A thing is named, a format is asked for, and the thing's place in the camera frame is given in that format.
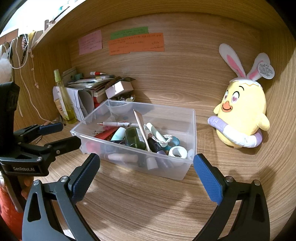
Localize red zip pouch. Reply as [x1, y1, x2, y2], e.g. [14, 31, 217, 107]
[86, 126, 118, 154]

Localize clear glitter pen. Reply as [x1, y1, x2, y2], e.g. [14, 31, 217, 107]
[97, 121, 138, 127]

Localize pink lip gloss tube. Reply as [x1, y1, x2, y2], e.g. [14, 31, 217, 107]
[107, 153, 138, 163]

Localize green glass bottle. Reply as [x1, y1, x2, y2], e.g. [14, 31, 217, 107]
[125, 127, 146, 150]

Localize white tape roll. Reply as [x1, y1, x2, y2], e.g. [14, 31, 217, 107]
[169, 146, 188, 159]

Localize wooden stick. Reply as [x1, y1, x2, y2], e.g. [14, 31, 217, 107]
[133, 109, 151, 152]

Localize blue tape roll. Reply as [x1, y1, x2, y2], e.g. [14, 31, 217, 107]
[164, 136, 180, 151]

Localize black purple spray bottle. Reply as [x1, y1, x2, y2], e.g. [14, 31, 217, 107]
[147, 138, 166, 155]

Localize pale green cream tube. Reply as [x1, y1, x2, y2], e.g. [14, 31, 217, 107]
[146, 123, 168, 147]

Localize person's left hand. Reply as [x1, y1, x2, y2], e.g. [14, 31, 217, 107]
[20, 176, 34, 200]

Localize yellow-green spray bottle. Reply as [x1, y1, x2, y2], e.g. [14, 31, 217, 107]
[54, 69, 77, 124]

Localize folded white paper leaflets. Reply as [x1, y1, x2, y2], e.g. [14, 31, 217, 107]
[53, 86, 94, 121]

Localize stack of books and papers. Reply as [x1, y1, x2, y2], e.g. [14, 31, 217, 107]
[62, 67, 137, 110]

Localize white bowl of trinkets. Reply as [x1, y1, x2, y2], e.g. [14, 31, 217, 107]
[106, 99, 133, 115]

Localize red white marker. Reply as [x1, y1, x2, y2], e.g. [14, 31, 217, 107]
[90, 71, 107, 76]

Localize small white cardboard box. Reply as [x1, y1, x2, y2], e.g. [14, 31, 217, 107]
[105, 81, 133, 99]

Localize yellow chick bunny plush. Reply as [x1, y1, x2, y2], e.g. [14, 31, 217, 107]
[208, 43, 275, 149]

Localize clear plastic storage bin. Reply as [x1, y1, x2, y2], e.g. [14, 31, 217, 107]
[71, 100, 197, 180]

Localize pink sticky note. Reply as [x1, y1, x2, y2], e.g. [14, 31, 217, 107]
[78, 30, 102, 55]

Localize green sticky note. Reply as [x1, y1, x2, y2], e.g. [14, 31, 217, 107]
[110, 26, 149, 40]

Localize orange sticky note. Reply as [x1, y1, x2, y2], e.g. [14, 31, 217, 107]
[108, 33, 165, 56]

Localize white string cord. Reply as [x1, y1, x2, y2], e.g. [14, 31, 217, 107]
[1, 34, 53, 123]

